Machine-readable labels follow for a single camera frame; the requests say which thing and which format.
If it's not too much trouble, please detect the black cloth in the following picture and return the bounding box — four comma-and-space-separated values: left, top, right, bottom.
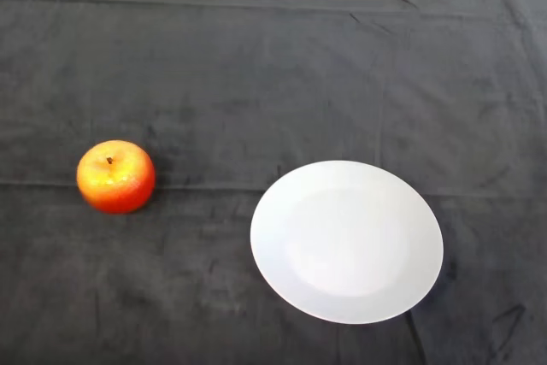
0, 0, 547, 365

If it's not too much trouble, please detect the white round plate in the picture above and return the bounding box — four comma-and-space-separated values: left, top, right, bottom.
250, 160, 444, 326

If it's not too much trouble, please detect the red yellow apple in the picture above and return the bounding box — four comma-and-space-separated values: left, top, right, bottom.
76, 139, 156, 215

